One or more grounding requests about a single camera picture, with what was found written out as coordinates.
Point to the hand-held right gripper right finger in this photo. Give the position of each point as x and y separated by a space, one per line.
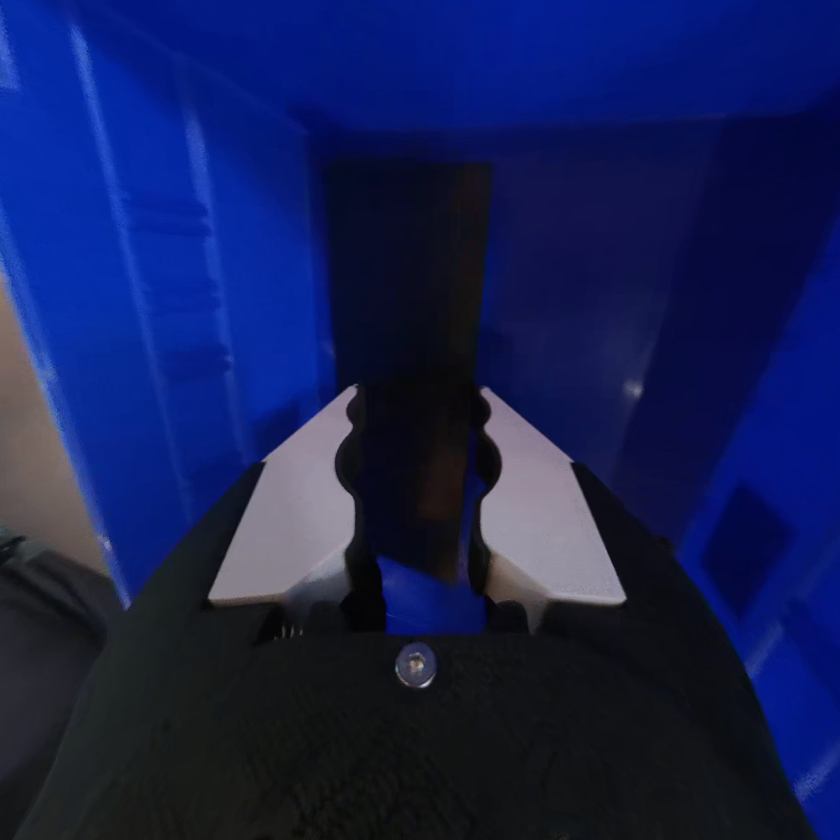
551 525

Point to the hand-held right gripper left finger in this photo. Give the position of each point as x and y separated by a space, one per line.
282 525

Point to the dark rectangular bar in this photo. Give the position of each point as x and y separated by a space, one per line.
407 295

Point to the blue bin with tag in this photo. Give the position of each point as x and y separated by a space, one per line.
197 197

